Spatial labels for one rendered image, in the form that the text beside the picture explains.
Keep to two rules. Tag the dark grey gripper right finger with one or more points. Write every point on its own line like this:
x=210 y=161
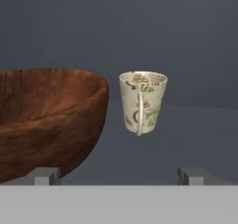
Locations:
x=192 y=175

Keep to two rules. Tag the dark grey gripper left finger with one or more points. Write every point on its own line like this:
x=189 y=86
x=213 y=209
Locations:
x=46 y=175

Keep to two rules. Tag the brown wooden bowl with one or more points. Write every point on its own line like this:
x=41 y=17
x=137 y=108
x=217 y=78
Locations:
x=46 y=116

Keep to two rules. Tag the white printed mug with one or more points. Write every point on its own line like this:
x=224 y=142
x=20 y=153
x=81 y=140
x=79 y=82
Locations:
x=142 y=103

